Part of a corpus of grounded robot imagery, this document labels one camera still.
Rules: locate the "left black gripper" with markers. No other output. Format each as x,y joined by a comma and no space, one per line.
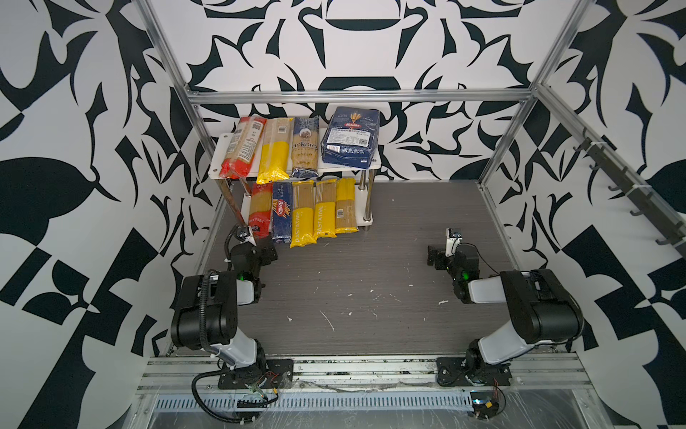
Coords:
266,257

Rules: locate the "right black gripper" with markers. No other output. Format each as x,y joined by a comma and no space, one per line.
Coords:
441,257

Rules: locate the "yellow Pastatime spaghetti pack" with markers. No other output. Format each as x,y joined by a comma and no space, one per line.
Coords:
303,214
325,209

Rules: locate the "yellow spaghetti pack small barcode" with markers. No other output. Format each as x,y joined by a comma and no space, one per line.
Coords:
346,218

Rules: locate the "dark blue clear spaghetti pack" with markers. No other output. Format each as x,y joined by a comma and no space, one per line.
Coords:
305,148

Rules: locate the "red spaghetti pack white label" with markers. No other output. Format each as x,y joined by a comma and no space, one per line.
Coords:
241,149

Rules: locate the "dark blue Barilla pasta box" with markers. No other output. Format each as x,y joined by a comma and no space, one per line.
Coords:
351,137

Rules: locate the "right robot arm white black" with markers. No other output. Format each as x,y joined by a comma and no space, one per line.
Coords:
541,311

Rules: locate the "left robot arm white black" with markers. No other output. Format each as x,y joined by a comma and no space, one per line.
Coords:
207,308

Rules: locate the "white two-tier metal shelf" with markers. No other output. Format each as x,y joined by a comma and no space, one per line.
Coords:
364,182

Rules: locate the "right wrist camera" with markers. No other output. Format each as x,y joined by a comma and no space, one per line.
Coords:
453,239

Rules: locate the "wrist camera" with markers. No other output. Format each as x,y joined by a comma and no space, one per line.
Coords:
244,234
453,239

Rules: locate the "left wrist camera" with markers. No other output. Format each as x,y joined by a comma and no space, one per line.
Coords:
244,234

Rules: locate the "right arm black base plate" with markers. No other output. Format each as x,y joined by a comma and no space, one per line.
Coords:
471,371

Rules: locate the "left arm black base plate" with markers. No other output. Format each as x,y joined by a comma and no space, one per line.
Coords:
257,374

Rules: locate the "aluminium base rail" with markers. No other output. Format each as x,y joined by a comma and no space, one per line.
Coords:
320,383

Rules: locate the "aluminium cage frame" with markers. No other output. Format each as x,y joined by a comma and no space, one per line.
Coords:
482,104

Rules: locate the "grey wall hook rack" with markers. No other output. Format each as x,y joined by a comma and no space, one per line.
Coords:
645,198

